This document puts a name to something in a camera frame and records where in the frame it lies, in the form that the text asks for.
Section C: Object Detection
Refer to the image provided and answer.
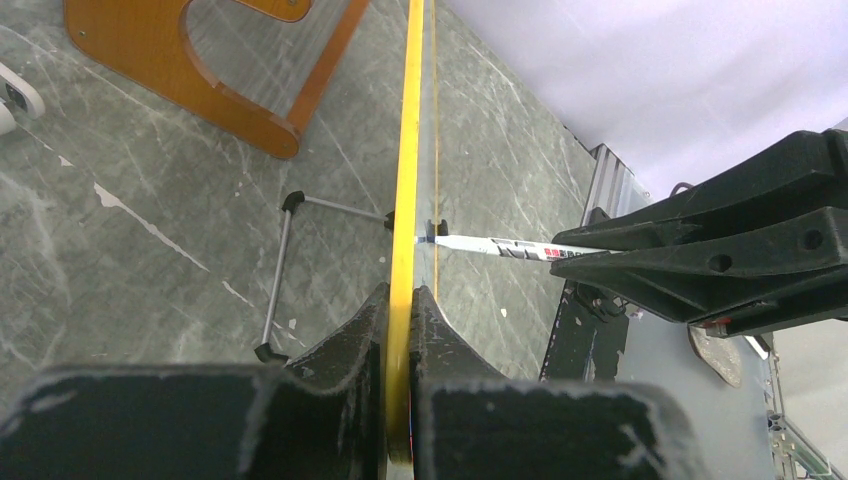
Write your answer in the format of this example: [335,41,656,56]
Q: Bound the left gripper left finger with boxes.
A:
[1,284,388,479]

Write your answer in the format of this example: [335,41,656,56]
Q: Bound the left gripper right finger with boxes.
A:
[410,287,709,479]

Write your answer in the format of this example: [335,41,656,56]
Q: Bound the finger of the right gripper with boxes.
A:
[550,207,847,337]
[553,129,847,251]

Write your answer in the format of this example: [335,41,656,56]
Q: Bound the yellow framed whiteboard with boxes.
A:
[254,0,452,465]

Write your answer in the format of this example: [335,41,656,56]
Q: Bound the blue whiteboard marker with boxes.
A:
[415,235,617,262]

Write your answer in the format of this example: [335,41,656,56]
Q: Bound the white whiteboard stand piece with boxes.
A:
[1,63,46,135]

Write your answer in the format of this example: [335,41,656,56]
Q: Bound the orange wooden shelf rack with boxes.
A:
[63,1,368,158]

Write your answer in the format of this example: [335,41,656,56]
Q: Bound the aluminium frame profile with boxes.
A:
[581,144,654,225]

